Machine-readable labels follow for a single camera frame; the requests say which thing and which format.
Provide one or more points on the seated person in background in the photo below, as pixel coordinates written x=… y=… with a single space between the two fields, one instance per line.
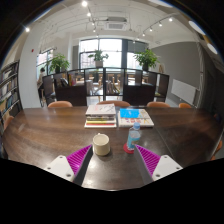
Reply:
x=40 y=82

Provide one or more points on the ceiling air conditioner unit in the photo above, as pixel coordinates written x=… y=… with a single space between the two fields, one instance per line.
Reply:
x=115 y=23

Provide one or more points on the bookshelf at left wall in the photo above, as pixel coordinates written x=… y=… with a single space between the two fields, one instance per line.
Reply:
x=10 y=103

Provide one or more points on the stack of books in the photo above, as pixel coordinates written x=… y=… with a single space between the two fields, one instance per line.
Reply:
x=101 y=116

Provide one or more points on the potted plant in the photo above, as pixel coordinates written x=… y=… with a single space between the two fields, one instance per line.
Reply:
x=146 y=59
x=98 y=56
x=59 y=63

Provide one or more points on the orange chair centre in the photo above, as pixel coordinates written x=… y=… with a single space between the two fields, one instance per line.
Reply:
x=115 y=102

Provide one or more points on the black shelf room divider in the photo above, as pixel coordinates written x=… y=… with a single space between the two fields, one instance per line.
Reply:
x=79 y=86

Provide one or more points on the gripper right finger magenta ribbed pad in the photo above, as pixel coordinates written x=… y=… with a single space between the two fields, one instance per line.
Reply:
x=152 y=166

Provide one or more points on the left potted plant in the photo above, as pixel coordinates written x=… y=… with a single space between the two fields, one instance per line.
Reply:
x=59 y=63

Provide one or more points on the orange chair far left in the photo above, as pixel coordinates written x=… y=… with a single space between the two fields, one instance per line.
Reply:
x=60 y=104

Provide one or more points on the cream ceramic cup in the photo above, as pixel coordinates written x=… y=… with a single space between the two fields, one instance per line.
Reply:
x=101 y=144

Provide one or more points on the blue and white magazine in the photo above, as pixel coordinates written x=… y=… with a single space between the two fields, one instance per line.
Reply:
x=127 y=117

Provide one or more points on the middle potted plant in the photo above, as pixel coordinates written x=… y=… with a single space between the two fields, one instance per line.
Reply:
x=98 y=56

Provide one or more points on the orange chair far right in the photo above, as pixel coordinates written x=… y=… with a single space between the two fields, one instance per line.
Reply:
x=184 y=105

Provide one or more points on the clear water bottle blue cap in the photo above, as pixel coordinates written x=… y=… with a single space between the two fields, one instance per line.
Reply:
x=133 y=136

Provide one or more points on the right potted plant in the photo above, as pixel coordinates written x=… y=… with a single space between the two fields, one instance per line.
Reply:
x=146 y=59

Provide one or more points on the orange chair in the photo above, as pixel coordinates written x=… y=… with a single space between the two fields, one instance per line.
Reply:
x=184 y=105
x=158 y=104
x=60 y=104
x=115 y=102

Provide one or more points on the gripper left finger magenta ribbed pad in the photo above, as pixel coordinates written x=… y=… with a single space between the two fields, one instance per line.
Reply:
x=72 y=167

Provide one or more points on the white board on wall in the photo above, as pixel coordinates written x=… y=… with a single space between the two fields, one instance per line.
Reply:
x=184 y=91

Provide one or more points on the red round coaster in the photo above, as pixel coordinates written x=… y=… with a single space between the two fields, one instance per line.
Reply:
x=125 y=148

